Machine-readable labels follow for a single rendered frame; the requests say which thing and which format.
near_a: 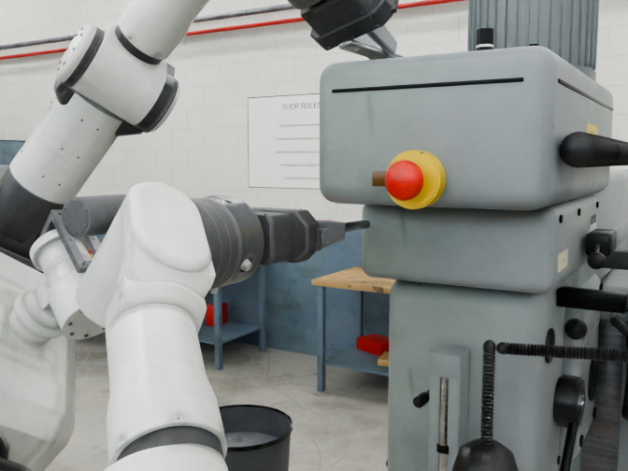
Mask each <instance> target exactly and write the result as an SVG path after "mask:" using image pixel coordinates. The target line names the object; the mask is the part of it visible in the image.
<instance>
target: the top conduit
mask: <svg viewBox="0 0 628 471"><path fill-rule="evenodd" d="M559 153H560V156H561V159H562V160H563V161H564V163H565V164H567V165H569V166H571V167H576V168H580V167H598V166H617V165H628V142H625V141H621V140H617V139H613V138H609V137H605V136H598V135H594V134H589V133H585V132H574V133H571V134H570V135H568V136H566V137H565V138H564V139H563V141H562V143H561V145H560V152H559Z"/></svg>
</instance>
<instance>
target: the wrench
mask: <svg viewBox="0 0 628 471"><path fill-rule="evenodd" d="M339 48H340V49H341V50H345V51H349V52H352V53H355V54H358V55H362V56H364V57H367V58H371V59H374V60H376V59H387V58H398V57H404V56H401V55H398V54H394V55H393V56H390V55H388V53H386V52H385V51H384V50H382V49H379V48H376V47H373V46H370V45H367V44H365V43H362V42H359V41H356V40H353V39H349V40H347V41H345V42H343V43H340V44H339Z"/></svg>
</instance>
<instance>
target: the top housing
mask: <svg viewBox="0 0 628 471"><path fill-rule="evenodd" d="M612 118H613V96H612V94H611V93H610V92H609V91H608V90H607V89H605V88H604V87H603V86H601V85H600V84H598V83H597V82H595V81H594V80H593V79H591V78H589V77H588V76H586V75H585V74H583V73H582V72H581V71H579V70H578V69H576V68H575V67H574V66H573V65H571V64H570V63H568V62H567V61H565V60H564V59H563V58H561V57H560V56H558V55H557V54H555V53H554V52H552V51H551V50H549V49H547V48H545V47H542V46H539V45H538V44H530V45H528V46H527V47H516V48H505V49H494V50H473V51H463V52H452V53H441V54H430V55H420V56H408V57H398V58H387V59H376V60H365V61H355V62H344V63H335V64H330V65H328V66H327V67H326V68H325V69H324V70H323V71H322V73H321V78H320V189H321V194H322V195H323V196H324V198H325V199H327V200H328V201H330V202H333V203H337V204H354V205H379V206H399V205H397V204H396V203H395V202H394V201H393V200H392V199H391V197H390V196H389V194H388V191H387V189H386V187H383V186H372V176H373V171H385V172H387V169H388V166H389V164H390V163H391V161H392V160H393V159H394V158H395V157H396V156H397V155H398V154H400V153H402V152H404V151H408V150H423V151H427V152H429V153H431V154H433V155H434V156H435V157H436V158H437V159H438V160H439V161H440V163H442V165H443V167H444V170H445V174H446V184H445V189H444V191H443V193H442V194H441V196H440V197H439V199H438V200H437V201H436V202H434V203H433V204H432V205H430V206H429V207H453V208H478V209H503V210H528V211H529V210H537V209H540V208H543V207H549V206H553V205H556V204H560V203H562V202H566V201H569V200H573V199H577V198H580V197H583V196H586V195H590V194H593V193H599V192H601V191H602V190H603V189H604V188H606V187H607V184H608V183H609V174H610V166H598V167H580V168H576V167H571V166H569V165H567V164H565V163H564V161H563V160H562V159H561V156H560V153H559V152H560V145H561V143H562V141H563V139H564V138H565V137H566V136H568V135H570V134H571V133H574V132H585V133H589V134H594V135H598V136H605V137H609V138H611V137H612Z"/></svg>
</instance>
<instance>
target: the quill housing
mask: <svg viewBox="0 0 628 471"><path fill-rule="evenodd" d="M562 286H565V285H564V281H562V282H561V283H560V284H558V285H557V286H556V287H555V288H553V289H552V290H551V291H550V292H549V293H541V294H539V293H521V292H512V291H502V290H493V289H483V288H474V287H465V286H455V285H445V284H435V283H426V282H417V281H407V280H398V279H397V280H396V281H395V282H394V283H393V284H392V287H391V290H390V324H389V395H388V459H387V462H386V465H387V471H428V440H429V402H428V403H426V404H425V405H424V406H423V407H421V408H417V407H415V406H414V404H413V399H414V398H415V397H416V396H417V395H419V394H420V393H422V392H426V391H427V390H429V389H430V375H429V374H428V368H429V351H430V350H433V349H435V348H436V347H438V346H439V345H447V346H453V347H459V348H466V349H469V351H470V355H469V389H468V424H467V443H468V442H470V441H472V440H474V439H477V438H481V435H480V434H481V431H480V430H481V428H480V426H481V419H482V418H481V417H480V416H481V415H482V414H481V411H482V410H481V408H482V406H481V404H482V402H481V400H482V398H481V397H482V389H483V388H482V387H481V386H482V385H483V384H482V383H481V382H482V381H483V380H482V378H483V376H482V374H483V373H482V371H483V368H482V367H483V363H484V362H483V361H482V360H483V359H484V358H483V357H482V356H483V355H484V354H483V351H484V350H483V344H484V342H485V341H486V340H488V339H490V340H492V341H493V342H494V343H495V345H496V346H497V344H498V343H500V342H506V343H507V342H508V343H511V342H512V343H516V344H517V343H522V344H524V343H526V344H528V343H529V344H530V345H531V344H537V345H538V344H540V345H542V344H543V345H544V346H545V345H551V346H552V345H554V346H556V345H557V346H558V347H559V346H560V345H561V346H563V345H564V307H557V305H556V302H557V290H558V289H559V288H560V287H562ZM495 353H496V354H495V355H494V356H495V357H496V358H495V359H494V360H495V370H494V372H495V373H494V375H495V377H494V379H495V381H494V383H495V384H494V385H493V386H494V387H495V388H494V397H493V398H494V400H493V401H494V404H493V405H494V407H493V409H494V411H493V413H494V414H493V416H494V418H493V430H492V431H493V434H492V435H493V437H492V439H493V440H496V441H498V442H500V443H501V444H502V445H504V446H505V447H507V448H508V449H509V450H511V451H512V452H513V455H514V458H515V461H516V465H517V467H518V470H519V471H558V464H560V462H561V456H558V455H559V433H560V426H558V425H557V423H556V422H555V421H554V419H553V400H554V393H555V387H556V383H557V380H558V378H559V377H561V376H562V369H563V358H561V359H560V358H559V357H558V358H555V357H554V358H552V357H547V358H546V357H545V356H544V357H541V356H540V357H538V356H536V357H535V356H533V357H532V356H531V355H530V356H528V355H526V356H524V355H522V356H521V355H519V356H518V355H517V354H516V355H514V354H512V355H510V354H508V355H507V354H504V355H503V354H500V353H498V351H497V350H496V351H495Z"/></svg>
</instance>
